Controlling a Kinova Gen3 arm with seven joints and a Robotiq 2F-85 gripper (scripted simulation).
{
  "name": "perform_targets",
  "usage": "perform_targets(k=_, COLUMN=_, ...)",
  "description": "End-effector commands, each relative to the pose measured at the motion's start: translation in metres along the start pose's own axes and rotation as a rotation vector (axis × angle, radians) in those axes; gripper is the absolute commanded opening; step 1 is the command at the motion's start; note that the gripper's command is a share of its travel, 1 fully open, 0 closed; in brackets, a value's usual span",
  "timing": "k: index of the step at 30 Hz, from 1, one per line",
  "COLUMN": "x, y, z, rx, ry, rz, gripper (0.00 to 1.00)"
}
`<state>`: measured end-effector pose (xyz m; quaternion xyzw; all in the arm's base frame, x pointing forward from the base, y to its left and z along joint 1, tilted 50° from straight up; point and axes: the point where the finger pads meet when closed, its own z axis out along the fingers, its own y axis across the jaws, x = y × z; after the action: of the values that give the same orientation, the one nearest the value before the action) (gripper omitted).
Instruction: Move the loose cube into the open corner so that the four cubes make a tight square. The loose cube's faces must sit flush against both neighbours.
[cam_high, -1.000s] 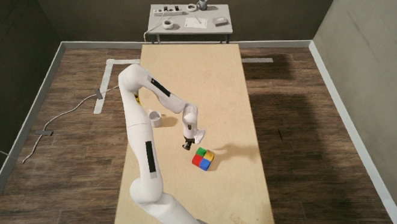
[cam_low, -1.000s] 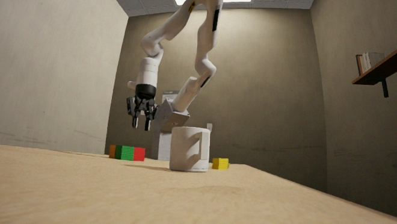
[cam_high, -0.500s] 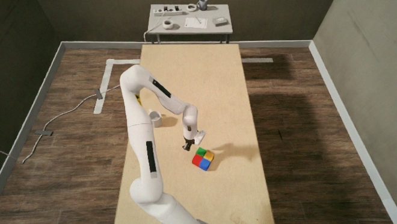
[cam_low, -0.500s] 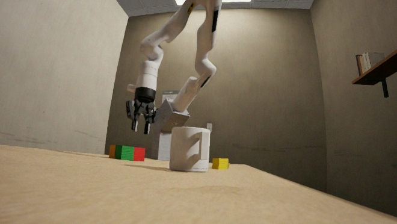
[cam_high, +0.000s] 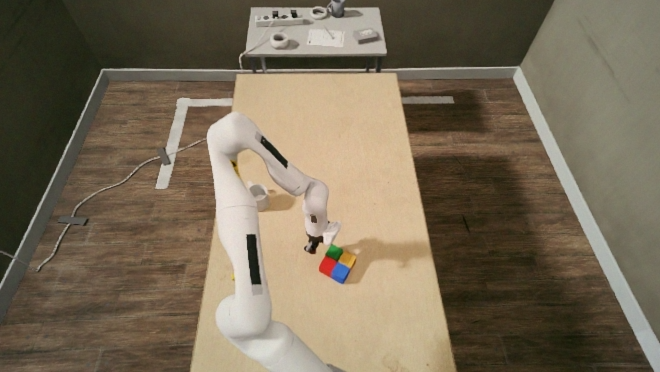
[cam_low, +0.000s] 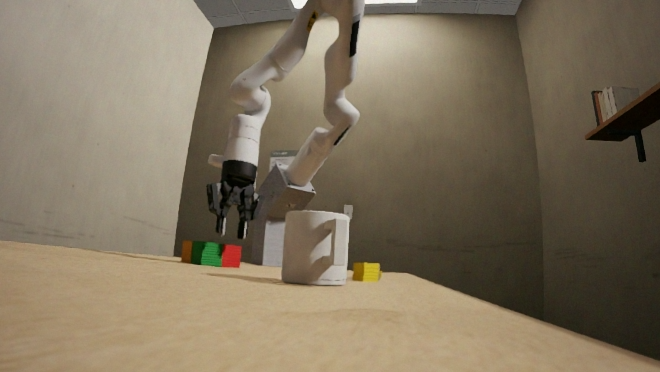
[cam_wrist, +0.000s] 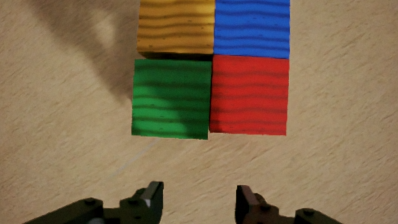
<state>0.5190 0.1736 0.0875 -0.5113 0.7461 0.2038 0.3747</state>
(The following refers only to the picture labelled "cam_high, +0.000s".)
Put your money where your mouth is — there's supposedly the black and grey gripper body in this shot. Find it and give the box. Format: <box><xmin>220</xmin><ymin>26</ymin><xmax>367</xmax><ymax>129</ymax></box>
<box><xmin>306</xmin><ymin>231</ymin><xmax>324</xmax><ymax>245</ymax></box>

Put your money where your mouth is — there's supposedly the green cube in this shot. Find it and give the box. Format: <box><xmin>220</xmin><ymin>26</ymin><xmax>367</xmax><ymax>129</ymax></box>
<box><xmin>325</xmin><ymin>244</ymin><xmax>343</xmax><ymax>261</ymax></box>

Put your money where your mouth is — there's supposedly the white mug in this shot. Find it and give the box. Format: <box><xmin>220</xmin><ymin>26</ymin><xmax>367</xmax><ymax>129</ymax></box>
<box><xmin>247</xmin><ymin>181</ymin><xmax>270</xmax><ymax>212</ymax></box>

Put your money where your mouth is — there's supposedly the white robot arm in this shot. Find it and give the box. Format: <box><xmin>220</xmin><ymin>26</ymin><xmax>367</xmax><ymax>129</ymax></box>
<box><xmin>207</xmin><ymin>112</ymin><xmax>342</xmax><ymax>372</ymax></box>

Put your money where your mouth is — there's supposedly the blue cube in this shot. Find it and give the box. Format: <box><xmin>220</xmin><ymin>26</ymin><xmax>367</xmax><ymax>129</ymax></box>
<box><xmin>331</xmin><ymin>262</ymin><xmax>350</xmax><ymax>285</ymax></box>

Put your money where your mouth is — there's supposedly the red cube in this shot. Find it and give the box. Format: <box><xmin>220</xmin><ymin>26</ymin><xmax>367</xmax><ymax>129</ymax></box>
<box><xmin>319</xmin><ymin>255</ymin><xmax>338</xmax><ymax>278</ymax></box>

